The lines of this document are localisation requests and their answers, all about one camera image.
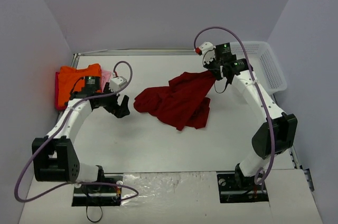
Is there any dark red t-shirt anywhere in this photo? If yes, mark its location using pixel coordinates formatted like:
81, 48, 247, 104
134, 71, 215, 131

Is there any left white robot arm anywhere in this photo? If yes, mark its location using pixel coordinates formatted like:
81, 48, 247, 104
32, 76, 130, 191

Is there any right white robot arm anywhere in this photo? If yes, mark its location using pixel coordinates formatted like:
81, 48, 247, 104
195, 42, 298, 189

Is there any folded light pink t-shirt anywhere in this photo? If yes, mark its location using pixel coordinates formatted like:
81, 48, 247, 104
101, 69, 112, 91

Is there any folded orange t-shirt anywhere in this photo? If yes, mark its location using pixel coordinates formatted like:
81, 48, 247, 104
59, 63, 101, 105

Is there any white plastic basket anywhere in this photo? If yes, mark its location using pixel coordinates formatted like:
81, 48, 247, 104
243, 41, 287, 95

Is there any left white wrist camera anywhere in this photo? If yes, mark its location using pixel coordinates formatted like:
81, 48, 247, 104
109, 77, 128, 92

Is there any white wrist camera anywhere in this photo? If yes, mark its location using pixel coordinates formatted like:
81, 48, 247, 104
194, 42, 215, 65
109, 77, 128, 92

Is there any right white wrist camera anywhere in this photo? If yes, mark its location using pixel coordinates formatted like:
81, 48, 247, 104
194, 42, 215, 65

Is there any aluminium table frame rail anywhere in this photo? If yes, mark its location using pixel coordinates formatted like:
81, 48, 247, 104
71, 48, 196, 68

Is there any thin black cable loop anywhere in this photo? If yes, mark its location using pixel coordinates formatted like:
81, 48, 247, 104
86, 193, 103, 222

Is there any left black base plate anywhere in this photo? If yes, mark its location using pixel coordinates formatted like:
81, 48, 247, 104
71, 185, 121, 207

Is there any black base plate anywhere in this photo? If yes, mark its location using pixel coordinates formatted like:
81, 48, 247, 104
71, 185, 121, 207
217, 172, 269, 204

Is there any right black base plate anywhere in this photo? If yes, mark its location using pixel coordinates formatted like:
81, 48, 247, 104
217, 172, 269, 204

